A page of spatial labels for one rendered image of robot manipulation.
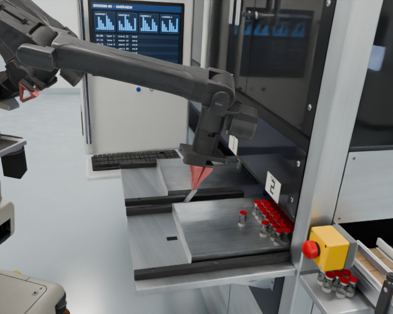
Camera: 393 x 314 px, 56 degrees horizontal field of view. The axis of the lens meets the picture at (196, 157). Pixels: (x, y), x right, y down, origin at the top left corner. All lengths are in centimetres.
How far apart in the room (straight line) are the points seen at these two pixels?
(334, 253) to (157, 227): 50
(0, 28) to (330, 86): 65
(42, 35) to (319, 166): 63
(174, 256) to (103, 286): 128
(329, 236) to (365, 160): 19
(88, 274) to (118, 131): 94
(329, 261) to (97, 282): 161
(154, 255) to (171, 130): 92
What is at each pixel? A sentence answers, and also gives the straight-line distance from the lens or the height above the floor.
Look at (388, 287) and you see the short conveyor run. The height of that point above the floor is 97.
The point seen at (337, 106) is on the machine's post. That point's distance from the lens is 81.
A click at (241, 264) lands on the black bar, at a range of 96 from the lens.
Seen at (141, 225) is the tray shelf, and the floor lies 88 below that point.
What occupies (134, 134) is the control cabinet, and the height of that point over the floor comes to 90.
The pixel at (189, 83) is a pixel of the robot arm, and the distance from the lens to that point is 75.
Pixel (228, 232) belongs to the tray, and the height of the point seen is 88.
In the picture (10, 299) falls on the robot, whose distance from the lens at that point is 185.
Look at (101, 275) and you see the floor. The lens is 230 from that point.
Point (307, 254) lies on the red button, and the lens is 86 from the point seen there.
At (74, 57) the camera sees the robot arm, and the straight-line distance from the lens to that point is 78.
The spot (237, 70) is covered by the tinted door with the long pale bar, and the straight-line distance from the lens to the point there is 133.
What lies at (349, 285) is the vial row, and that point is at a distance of 95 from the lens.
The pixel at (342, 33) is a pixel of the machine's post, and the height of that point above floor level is 145.
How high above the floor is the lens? 149
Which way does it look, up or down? 23 degrees down
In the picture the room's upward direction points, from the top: 3 degrees clockwise
